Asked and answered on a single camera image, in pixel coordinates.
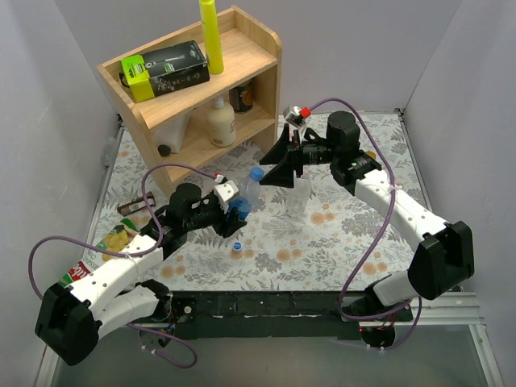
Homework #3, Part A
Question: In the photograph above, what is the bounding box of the cream lotion pump bottle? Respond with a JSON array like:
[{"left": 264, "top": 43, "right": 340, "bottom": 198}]
[{"left": 206, "top": 96, "right": 236, "bottom": 148}]

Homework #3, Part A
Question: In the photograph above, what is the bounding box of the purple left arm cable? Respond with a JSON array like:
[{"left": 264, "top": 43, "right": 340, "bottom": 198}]
[{"left": 27, "top": 163, "right": 223, "bottom": 368}]

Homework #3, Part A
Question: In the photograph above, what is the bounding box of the floral patterned table mat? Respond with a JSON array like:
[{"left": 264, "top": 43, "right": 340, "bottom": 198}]
[{"left": 94, "top": 112, "right": 427, "bottom": 291}]

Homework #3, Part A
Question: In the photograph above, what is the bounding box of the blue label water bottle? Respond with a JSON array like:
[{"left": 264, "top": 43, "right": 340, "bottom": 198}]
[{"left": 232, "top": 174, "right": 260, "bottom": 220}]

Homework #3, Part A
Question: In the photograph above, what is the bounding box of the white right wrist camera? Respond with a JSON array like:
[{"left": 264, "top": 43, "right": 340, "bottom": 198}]
[{"left": 283, "top": 106, "right": 311, "bottom": 138}]

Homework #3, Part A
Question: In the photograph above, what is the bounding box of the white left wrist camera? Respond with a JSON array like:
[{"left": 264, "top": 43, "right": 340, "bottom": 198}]
[{"left": 213, "top": 173, "right": 239, "bottom": 202}]

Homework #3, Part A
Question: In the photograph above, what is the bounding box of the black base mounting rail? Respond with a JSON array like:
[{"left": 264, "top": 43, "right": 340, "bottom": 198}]
[{"left": 136, "top": 289, "right": 412, "bottom": 352}]

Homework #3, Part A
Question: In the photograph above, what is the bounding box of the clear plastic cup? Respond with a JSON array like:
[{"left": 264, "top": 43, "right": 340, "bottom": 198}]
[{"left": 286, "top": 175, "right": 312, "bottom": 217}]

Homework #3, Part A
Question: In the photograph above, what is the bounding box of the black green product box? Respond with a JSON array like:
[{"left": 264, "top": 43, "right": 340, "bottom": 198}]
[{"left": 119, "top": 40, "right": 210, "bottom": 102}]

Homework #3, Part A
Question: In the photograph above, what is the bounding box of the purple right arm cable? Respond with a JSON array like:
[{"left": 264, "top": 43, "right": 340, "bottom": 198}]
[{"left": 302, "top": 97, "right": 423, "bottom": 350}]

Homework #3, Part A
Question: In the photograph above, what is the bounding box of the white jug black cap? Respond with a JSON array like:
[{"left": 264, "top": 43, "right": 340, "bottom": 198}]
[{"left": 153, "top": 114, "right": 190, "bottom": 157}]

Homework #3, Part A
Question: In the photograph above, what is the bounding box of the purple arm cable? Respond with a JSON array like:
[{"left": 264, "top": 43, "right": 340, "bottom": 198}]
[
  {"left": 302, "top": 97, "right": 423, "bottom": 350},
  {"left": 27, "top": 163, "right": 223, "bottom": 368}
]

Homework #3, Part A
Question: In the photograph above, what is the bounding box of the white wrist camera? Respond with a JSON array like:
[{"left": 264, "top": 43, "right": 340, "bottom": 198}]
[
  {"left": 213, "top": 173, "right": 239, "bottom": 202},
  {"left": 283, "top": 106, "right": 311, "bottom": 138}
]

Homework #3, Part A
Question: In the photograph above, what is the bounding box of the brown chocolate bar wrapper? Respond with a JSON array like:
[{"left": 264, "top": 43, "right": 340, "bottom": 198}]
[{"left": 117, "top": 192, "right": 156, "bottom": 216}]

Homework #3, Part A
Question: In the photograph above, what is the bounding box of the wooden shelf unit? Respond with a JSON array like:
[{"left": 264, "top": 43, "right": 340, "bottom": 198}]
[{"left": 98, "top": 6, "right": 282, "bottom": 195}]

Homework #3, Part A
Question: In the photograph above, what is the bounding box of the small blue bottle cap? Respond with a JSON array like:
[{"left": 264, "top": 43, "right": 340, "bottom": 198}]
[{"left": 249, "top": 167, "right": 265, "bottom": 181}]

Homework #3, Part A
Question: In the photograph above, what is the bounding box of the blue white bottle cap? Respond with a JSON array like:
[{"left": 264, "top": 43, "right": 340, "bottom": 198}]
[{"left": 233, "top": 242, "right": 243, "bottom": 252}]

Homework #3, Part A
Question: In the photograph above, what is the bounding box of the dark jar on shelf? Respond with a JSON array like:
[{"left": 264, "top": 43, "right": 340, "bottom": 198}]
[{"left": 229, "top": 81, "right": 254, "bottom": 114}]

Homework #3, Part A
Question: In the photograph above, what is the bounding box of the chips snack bag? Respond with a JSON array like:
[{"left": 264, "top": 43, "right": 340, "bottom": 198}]
[{"left": 58, "top": 218, "right": 138, "bottom": 287}]

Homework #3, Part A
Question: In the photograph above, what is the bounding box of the yellow tall bottle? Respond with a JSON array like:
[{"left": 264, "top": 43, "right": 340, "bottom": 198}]
[{"left": 199, "top": 0, "right": 224, "bottom": 74}]

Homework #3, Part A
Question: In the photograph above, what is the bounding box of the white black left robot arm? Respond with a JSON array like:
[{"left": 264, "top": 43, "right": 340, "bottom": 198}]
[{"left": 35, "top": 179, "right": 246, "bottom": 366}]

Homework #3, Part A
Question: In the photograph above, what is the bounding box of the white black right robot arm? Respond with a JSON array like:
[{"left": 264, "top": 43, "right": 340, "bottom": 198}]
[{"left": 260, "top": 106, "right": 474, "bottom": 321}]

